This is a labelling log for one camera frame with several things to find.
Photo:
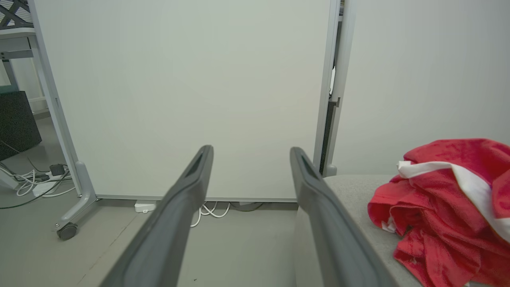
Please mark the large white partition panel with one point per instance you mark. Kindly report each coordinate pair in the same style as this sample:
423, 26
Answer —
179, 79

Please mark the red garment white stripes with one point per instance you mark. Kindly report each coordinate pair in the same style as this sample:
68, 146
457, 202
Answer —
438, 207

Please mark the grey metal table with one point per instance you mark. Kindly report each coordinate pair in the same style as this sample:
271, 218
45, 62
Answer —
16, 42

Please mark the black caster wheel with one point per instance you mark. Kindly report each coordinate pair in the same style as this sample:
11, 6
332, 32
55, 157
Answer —
67, 231

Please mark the grey partition foot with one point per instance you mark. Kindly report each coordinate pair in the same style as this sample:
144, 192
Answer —
330, 171
83, 191

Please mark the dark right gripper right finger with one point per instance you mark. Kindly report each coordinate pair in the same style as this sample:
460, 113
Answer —
334, 231

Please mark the black power adapter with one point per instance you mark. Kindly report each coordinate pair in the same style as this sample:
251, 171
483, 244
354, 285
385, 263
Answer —
57, 170

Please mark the flat white power strip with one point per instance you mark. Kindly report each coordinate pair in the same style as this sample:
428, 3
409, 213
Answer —
44, 187

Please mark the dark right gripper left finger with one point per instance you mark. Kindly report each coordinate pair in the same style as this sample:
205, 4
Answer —
171, 223

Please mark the narrow white partition panel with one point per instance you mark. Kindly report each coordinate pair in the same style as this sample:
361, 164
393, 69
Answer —
418, 79

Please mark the black box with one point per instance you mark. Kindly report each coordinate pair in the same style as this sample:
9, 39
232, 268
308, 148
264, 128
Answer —
18, 123

